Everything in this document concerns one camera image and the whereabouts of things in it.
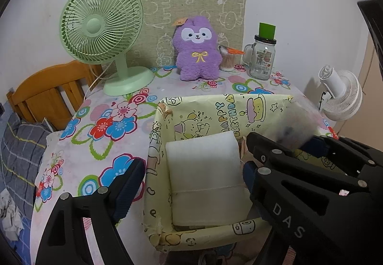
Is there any white fan cable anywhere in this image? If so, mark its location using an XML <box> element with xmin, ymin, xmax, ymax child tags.
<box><xmin>82</xmin><ymin>63</ymin><xmax>116</xmax><ymax>101</ymax></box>

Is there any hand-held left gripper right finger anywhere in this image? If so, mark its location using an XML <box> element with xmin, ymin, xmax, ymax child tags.
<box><xmin>242</xmin><ymin>160</ymin><xmax>383</xmax><ymax>265</ymax></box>

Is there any glass jar mug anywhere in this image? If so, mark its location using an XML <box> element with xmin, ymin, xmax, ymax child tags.
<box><xmin>242</xmin><ymin>34</ymin><xmax>278</xmax><ymax>82</ymax></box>

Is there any cotton swab container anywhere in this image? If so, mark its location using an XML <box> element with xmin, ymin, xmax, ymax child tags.
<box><xmin>218</xmin><ymin>45</ymin><xmax>245</xmax><ymax>72</ymax></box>

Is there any green desk fan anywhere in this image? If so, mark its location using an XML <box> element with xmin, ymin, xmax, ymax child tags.
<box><xmin>59</xmin><ymin>0</ymin><xmax>155</xmax><ymax>97</ymax></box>

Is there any yellow printed fabric storage box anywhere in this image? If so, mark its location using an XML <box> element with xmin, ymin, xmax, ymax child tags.
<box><xmin>142</xmin><ymin>93</ymin><xmax>331</xmax><ymax>254</ymax></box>

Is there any floral tablecloth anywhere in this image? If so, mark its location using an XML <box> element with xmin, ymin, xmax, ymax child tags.
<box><xmin>29</xmin><ymin>64</ymin><xmax>342</xmax><ymax>265</ymax></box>

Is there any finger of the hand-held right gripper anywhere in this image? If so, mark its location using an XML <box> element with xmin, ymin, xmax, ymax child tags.
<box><xmin>299</xmin><ymin>134</ymin><xmax>383</xmax><ymax>185</ymax></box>
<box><xmin>246</xmin><ymin>132</ymin><xmax>371</xmax><ymax>193</ymax></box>

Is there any white fan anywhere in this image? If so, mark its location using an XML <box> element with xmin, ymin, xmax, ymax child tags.
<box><xmin>317</xmin><ymin>64</ymin><xmax>363</xmax><ymax>121</ymax></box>

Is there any clear plastic packet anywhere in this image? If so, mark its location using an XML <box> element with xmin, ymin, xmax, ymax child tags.
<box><xmin>273</xmin><ymin>103</ymin><xmax>320</xmax><ymax>149</ymax></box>

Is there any purple plush toy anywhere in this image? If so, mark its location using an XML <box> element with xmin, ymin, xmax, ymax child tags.
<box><xmin>173</xmin><ymin>16</ymin><xmax>224</xmax><ymax>82</ymax></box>

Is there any beige door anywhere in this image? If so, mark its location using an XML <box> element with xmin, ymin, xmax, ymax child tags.
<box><xmin>357</xmin><ymin>0</ymin><xmax>383</xmax><ymax>149</ymax></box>

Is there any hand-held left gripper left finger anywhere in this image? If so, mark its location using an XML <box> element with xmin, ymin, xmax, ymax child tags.
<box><xmin>35</xmin><ymin>158</ymin><xmax>147</xmax><ymax>265</ymax></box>

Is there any white towel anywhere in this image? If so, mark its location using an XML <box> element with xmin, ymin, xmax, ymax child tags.
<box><xmin>165</xmin><ymin>130</ymin><xmax>252</xmax><ymax>227</ymax></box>

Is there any grey plaid bedding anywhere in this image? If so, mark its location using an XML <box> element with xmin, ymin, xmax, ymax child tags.
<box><xmin>0</xmin><ymin>112</ymin><xmax>53</xmax><ymax>225</ymax></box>

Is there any white crumpled cloth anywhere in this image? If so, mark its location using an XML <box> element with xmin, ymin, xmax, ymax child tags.
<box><xmin>0</xmin><ymin>190</ymin><xmax>24</xmax><ymax>242</ymax></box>

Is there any green card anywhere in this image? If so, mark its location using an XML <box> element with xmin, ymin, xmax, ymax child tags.
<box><xmin>259</xmin><ymin>22</ymin><xmax>277</xmax><ymax>40</ymax></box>

